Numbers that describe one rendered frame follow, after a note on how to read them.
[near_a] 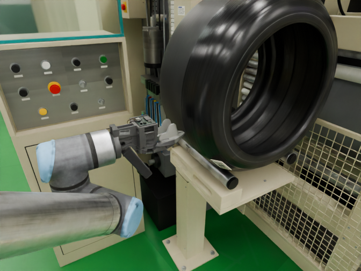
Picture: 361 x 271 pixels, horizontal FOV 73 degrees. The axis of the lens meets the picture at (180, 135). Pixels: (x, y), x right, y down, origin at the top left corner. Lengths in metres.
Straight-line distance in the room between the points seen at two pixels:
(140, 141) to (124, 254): 1.21
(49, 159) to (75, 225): 0.19
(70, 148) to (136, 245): 1.27
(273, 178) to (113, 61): 0.89
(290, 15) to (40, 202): 0.64
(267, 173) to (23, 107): 1.07
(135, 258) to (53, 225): 1.34
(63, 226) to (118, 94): 0.95
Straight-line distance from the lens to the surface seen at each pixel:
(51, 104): 1.26
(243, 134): 1.05
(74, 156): 0.59
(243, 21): 0.62
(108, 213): 0.52
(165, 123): 0.69
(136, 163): 0.66
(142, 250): 1.75
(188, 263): 1.67
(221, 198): 0.80
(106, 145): 0.59
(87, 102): 1.27
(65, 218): 0.43
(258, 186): 0.96
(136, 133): 0.63
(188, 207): 1.35
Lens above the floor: 1.40
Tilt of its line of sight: 28 degrees down
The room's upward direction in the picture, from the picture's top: straight up
